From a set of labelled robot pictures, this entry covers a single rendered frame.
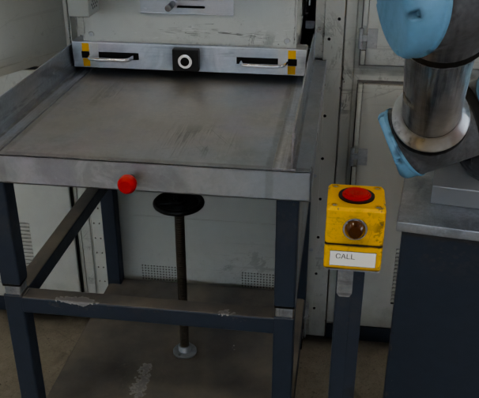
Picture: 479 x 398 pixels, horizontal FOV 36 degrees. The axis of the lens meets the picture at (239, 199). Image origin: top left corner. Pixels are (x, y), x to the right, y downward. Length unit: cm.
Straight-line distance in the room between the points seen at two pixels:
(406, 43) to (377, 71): 108
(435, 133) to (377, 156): 84
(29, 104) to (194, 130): 36
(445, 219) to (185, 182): 46
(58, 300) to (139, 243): 70
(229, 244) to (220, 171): 87
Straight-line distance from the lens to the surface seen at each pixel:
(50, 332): 232
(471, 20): 80
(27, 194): 218
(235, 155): 128
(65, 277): 228
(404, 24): 79
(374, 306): 215
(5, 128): 146
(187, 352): 189
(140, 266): 220
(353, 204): 100
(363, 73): 187
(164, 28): 170
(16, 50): 189
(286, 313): 140
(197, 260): 214
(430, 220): 131
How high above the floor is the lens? 135
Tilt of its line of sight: 27 degrees down
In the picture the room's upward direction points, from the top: straight up
